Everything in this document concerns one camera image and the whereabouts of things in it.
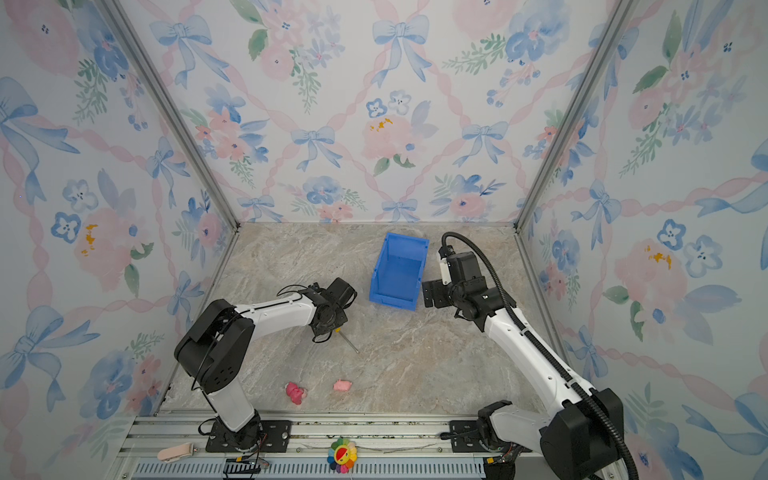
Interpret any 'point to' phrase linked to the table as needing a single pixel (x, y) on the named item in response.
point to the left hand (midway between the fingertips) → (339, 319)
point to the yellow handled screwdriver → (339, 331)
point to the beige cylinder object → (172, 454)
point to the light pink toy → (342, 385)
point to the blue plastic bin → (398, 269)
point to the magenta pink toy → (295, 393)
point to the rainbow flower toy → (342, 455)
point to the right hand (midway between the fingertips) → (439, 283)
